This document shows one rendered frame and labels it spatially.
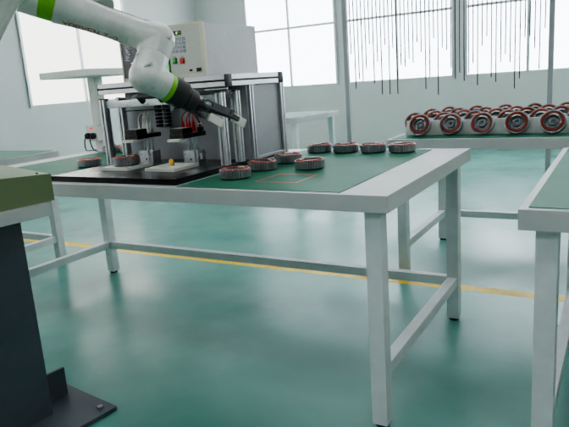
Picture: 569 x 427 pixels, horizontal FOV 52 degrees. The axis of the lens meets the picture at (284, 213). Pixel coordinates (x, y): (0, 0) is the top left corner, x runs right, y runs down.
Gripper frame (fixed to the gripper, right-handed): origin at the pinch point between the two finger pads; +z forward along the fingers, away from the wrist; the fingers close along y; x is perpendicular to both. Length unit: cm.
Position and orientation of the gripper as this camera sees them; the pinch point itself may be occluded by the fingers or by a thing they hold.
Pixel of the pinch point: (231, 122)
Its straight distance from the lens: 208.7
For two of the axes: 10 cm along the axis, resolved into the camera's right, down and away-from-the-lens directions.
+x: 3.2, -9.4, 1.2
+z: 7.1, 3.2, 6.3
